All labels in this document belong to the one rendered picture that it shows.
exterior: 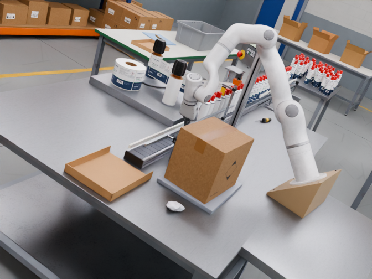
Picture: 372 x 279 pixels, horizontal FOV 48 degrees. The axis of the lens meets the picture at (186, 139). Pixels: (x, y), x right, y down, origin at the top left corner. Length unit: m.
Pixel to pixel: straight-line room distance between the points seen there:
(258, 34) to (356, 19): 8.06
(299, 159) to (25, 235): 1.49
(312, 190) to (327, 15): 8.43
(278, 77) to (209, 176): 0.67
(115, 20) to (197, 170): 5.13
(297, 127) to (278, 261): 0.70
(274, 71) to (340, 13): 8.11
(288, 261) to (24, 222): 1.44
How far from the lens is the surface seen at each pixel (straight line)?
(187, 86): 2.17
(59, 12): 6.48
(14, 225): 2.49
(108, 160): 1.99
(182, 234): 1.69
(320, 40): 8.11
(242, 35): 2.21
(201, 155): 1.80
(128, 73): 2.69
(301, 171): 2.18
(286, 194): 2.15
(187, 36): 4.76
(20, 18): 6.11
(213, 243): 1.71
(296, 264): 1.84
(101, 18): 6.99
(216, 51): 2.19
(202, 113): 2.47
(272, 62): 2.20
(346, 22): 10.21
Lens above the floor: 1.84
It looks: 25 degrees down
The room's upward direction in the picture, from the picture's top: 19 degrees clockwise
